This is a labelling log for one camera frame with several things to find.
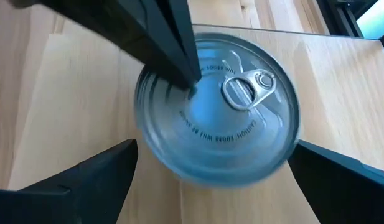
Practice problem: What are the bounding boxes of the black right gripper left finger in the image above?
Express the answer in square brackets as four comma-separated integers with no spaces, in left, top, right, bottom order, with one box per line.
[0,138,139,224]

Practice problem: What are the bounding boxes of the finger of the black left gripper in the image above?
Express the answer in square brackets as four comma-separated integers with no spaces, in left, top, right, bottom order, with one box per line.
[148,0,202,86]
[11,0,196,91]

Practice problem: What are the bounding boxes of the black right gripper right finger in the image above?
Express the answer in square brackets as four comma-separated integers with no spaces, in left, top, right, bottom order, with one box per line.
[287,139,384,224]

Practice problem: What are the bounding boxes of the tuna can with green label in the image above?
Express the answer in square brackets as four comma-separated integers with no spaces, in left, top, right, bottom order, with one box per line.
[134,32,301,189]

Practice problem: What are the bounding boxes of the wooden shelf with black legs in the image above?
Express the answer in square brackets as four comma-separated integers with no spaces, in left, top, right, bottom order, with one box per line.
[6,24,384,224]

